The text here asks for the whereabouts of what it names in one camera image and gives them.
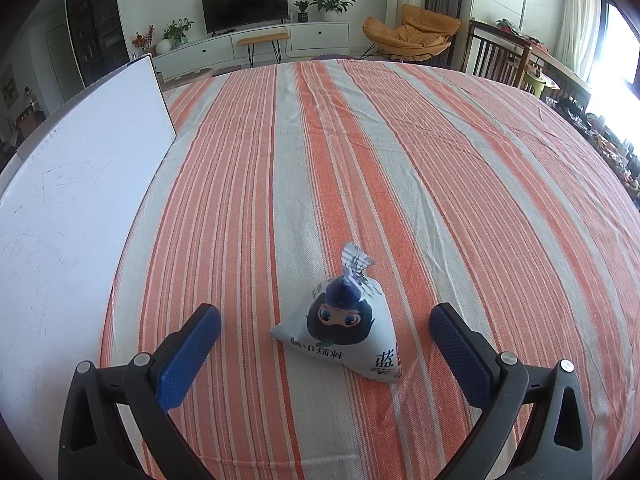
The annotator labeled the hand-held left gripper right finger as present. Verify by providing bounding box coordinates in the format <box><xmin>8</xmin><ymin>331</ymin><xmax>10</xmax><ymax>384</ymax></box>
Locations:
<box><xmin>429</xmin><ymin>302</ymin><xmax>593</xmax><ymax>480</ymax></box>

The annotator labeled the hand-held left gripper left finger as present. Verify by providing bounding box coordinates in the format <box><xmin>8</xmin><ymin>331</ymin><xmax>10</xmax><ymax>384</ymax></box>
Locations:
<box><xmin>59</xmin><ymin>303</ymin><xmax>222</xmax><ymax>480</ymax></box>

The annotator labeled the white triangular pouch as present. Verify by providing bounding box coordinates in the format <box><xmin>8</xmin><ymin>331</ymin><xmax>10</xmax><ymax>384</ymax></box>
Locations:
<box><xmin>268</xmin><ymin>241</ymin><xmax>403</xmax><ymax>384</ymax></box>

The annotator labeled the white cardboard box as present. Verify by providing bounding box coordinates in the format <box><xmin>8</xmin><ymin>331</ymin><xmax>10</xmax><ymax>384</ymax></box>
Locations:
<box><xmin>0</xmin><ymin>53</ymin><xmax>177</xmax><ymax>436</ymax></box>

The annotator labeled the orange striped tablecloth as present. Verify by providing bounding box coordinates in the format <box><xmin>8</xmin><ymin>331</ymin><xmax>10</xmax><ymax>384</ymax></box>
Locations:
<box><xmin>100</xmin><ymin>59</ymin><xmax>640</xmax><ymax>480</ymax></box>

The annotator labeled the pile of assorted goods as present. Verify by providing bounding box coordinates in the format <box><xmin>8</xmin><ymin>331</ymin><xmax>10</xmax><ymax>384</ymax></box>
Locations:
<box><xmin>545</xmin><ymin>95</ymin><xmax>640</xmax><ymax>196</ymax></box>

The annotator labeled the dark dining furniture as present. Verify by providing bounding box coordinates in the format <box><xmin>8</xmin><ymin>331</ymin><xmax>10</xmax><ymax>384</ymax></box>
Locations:
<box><xmin>0</xmin><ymin>95</ymin><xmax>51</xmax><ymax>161</ymax></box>

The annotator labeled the green stool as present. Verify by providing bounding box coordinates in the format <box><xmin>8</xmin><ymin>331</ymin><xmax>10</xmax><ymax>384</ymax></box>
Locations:
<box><xmin>522</xmin><ymin>72</ymin><xmax>558</xmax><ymax>96</ymax></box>

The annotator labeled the dark wooden chair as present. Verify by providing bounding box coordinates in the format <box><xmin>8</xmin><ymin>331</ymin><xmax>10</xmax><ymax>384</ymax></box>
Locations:
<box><xmin>462</xmin><ymin>20</ymin><xmax>533</xmax><ymax>86</ymax></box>

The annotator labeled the wooden desk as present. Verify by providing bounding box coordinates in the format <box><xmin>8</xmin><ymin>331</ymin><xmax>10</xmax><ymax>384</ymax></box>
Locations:
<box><xmin>495</xmin><ymin>22</ymin><xmax>591</xmax><ymax>106</ymax></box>

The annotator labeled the red flower arrangement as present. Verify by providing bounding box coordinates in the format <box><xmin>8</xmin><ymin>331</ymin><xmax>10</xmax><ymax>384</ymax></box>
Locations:
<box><xmin>131</xmin><ymin>25</ymin><xmax>156</xmax><ymax>56</ymax></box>

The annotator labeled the plant in round white vase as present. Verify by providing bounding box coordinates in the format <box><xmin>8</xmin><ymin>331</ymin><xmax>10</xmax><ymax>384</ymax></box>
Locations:
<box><xmin>155</xmin><ymin>17</ymin><xmax>195</xmax><ymax>55</ymax></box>

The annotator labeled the wooden bench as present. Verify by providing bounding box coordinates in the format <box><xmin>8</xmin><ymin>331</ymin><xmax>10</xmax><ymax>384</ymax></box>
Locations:
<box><xmin>236</xmin><ymin>32</ymin><xmax>290</xmax><ymax>68</ymax></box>

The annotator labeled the orange lounge chair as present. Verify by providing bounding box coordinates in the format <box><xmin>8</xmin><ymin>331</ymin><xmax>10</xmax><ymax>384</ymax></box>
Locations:
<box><xmin>362</xmin><ymin>4</ymin><xmax>463</xmax><ymax>63</ymax></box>

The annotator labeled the window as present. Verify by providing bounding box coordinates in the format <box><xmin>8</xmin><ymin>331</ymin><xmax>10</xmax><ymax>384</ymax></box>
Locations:
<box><xmin>587</xmin><ymin>2</ymin><xmax>640</xmax><ymax>126</ymax></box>

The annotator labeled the dark display cabinet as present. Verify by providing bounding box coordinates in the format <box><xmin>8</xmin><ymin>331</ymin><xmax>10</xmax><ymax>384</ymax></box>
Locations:
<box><xmin>64</xmin><ymin>0</ymin><xmax>130</xmax><ymax>88</ymax></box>

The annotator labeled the white television cabinet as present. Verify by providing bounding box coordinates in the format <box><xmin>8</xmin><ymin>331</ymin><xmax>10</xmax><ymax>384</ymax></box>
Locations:
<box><xmin>150</xmin><ymin>21</ymin><xmax>351</xmax><ymax>81</ymax></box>

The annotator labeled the black television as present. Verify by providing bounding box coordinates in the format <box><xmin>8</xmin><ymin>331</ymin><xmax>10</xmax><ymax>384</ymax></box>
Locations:
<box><xmin>201</xmin><ymin>0</ymin><xmax>289</xmax><ymax>36</ymax></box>

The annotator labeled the covered standing air conditioner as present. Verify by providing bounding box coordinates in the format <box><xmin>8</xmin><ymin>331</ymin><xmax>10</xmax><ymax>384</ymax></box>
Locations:
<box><xmin>387</xmin><ymin>0</ymin><xmax>426</xmax><ymax>58</ymax></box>

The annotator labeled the white curtain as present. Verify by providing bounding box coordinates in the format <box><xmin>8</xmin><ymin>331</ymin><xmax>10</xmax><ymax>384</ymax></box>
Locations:
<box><xmin>555</xmin><ymin>0</ymin><xmax>603</xmax><ymax>68</ymax></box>

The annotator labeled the large potted plant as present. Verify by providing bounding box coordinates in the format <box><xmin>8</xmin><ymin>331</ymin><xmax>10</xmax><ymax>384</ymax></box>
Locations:
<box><xmin>308</xmin><ymin>0</ymin><xmax>357</xmax><ymax>22</ymax></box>

